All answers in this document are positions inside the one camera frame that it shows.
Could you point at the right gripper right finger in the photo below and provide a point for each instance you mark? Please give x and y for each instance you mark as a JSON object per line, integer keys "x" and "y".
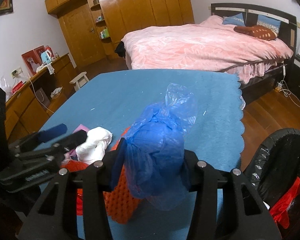
{"x": 226, "y": 206}

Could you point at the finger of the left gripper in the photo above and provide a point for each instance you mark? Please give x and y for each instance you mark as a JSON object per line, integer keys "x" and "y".
{"x": 54, "y": 152}
{"x": 33, "y": 140}

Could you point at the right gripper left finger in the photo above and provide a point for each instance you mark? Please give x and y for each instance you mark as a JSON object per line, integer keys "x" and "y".
{"x": 54, "y": 214}

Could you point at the pink packet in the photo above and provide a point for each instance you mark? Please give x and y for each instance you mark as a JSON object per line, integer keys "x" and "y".
{"x": 78, "y": 137}

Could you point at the white tissue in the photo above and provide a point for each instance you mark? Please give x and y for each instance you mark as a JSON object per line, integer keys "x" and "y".
{"x": 93, "y": 149}

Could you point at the red plastic bag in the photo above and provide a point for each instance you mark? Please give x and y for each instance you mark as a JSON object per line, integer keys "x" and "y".
{"x": 76, "y": 167}

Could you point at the orange foam net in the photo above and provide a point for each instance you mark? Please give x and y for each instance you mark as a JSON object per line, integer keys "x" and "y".
{"x": 120, "y": 205}

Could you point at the blue plastic bag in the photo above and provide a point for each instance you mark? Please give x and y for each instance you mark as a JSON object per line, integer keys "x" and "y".
{"x": 154, "y": 156}

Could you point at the black lined trash bin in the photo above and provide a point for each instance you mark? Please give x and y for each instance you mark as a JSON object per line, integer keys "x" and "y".
{"x": 273, "y": 170}

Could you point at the wooden sideboard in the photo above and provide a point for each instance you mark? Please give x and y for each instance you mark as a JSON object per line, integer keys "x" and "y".
{"x": 36, "y": 101}

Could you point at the blue felt table cloth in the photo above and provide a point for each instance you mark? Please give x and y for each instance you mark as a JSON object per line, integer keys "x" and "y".
{"x": 115, "y": 100}

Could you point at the small white wooden stool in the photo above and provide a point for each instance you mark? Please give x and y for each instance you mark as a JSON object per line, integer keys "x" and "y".
{"x": 79, "y": 81}

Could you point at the white plastic bag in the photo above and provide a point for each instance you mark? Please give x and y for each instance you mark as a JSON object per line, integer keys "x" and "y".
{"x": 4, "y": 85}

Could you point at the red framed photo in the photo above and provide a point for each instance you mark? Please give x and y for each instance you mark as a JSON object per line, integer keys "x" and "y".
{"x": 32, "y": 59}

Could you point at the blue electric kettle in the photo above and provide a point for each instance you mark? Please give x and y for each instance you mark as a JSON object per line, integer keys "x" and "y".
{"x": 46, "y": 57}

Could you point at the black garment on bed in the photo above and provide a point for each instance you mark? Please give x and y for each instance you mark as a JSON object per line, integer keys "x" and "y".
{"x": 120, "y": 50}

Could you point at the wooden wardrobe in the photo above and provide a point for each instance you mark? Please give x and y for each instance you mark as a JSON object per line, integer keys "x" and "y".
{"x": 93, "y": 28}

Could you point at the pink bed cover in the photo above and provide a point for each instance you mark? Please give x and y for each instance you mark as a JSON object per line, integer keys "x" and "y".
{"x": 209, "y": 46}

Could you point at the brown dotted pillow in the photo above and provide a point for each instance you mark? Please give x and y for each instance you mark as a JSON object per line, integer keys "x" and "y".
{"x": 257, "y": 31}

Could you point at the left blue pillow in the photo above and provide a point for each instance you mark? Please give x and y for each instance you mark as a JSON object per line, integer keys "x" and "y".
{"x": 237, "y": 20}

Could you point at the blue pillow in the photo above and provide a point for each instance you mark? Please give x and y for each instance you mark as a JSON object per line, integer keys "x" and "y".
{"x": 237, "y": 20}
{"x": 269, "y": 23}

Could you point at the right blue pillow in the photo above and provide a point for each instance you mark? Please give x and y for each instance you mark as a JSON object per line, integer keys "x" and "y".
{"x": 269, "y": 23}

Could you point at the dark wooden bed frame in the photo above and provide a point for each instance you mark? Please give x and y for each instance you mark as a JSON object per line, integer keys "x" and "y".
{"x": 286, "y": 28}

